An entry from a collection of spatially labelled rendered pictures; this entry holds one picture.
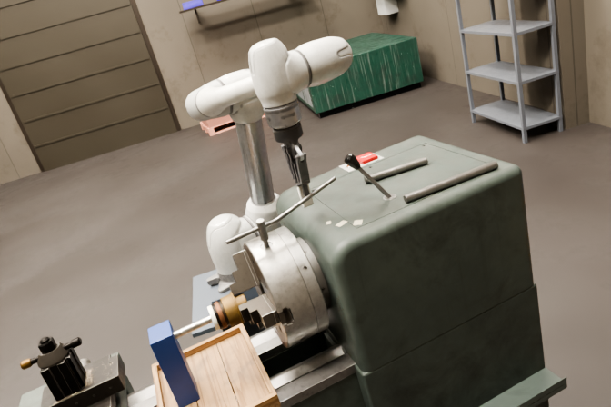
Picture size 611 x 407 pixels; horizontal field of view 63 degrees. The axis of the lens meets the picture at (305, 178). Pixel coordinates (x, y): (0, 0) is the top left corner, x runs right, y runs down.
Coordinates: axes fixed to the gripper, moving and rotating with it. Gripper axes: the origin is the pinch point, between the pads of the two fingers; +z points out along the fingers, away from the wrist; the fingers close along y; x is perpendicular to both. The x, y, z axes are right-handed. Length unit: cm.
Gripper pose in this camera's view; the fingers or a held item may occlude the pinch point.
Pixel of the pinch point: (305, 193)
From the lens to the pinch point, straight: 134.4
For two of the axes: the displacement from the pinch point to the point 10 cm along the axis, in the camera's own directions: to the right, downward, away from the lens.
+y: 3.7, 2.7, -8.9
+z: 2.4, 9.0, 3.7
